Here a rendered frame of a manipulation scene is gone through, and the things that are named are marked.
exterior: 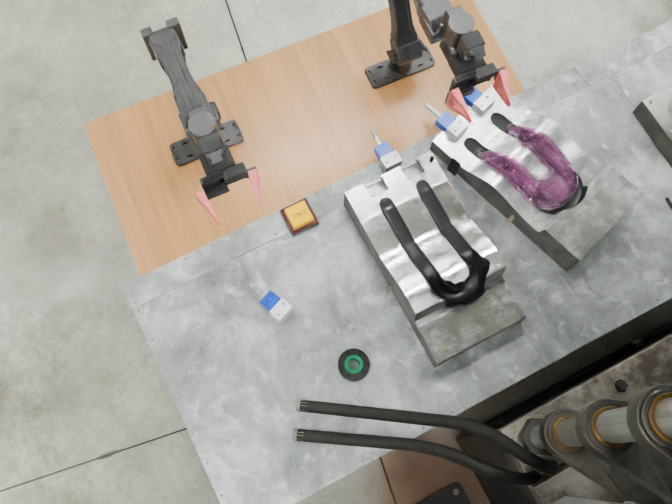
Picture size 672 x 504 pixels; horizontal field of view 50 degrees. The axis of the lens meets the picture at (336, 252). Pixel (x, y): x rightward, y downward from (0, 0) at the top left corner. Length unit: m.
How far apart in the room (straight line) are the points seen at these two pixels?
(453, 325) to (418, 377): 0.16
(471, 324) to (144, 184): 0.96
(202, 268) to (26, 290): 1.15
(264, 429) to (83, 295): 1.23
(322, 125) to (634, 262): 0.93
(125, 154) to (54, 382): 1.06
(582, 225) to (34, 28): 2.42
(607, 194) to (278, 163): 0.88
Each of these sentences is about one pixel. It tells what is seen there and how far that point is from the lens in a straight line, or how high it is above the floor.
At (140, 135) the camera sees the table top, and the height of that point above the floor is 0.80.
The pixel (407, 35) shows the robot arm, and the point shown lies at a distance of 2.00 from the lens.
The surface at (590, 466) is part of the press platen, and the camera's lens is 1.70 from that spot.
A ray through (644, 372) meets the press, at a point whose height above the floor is 0.79.
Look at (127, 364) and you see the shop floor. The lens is 2.78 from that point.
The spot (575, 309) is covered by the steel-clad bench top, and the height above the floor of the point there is 0.80.
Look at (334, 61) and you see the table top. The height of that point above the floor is 0.80.
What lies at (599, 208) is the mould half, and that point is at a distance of 1.97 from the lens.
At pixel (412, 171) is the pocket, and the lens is 1.95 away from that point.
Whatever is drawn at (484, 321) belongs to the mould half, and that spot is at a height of 0.86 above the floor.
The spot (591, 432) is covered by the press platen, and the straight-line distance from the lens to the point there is 1.43.
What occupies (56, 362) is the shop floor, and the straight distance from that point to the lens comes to 2.86.
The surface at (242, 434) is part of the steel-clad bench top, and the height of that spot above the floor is 0.80.
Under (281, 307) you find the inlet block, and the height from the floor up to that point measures 0.85.
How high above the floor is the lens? 2.64
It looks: 73 degrees down
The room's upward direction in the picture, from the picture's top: straight up
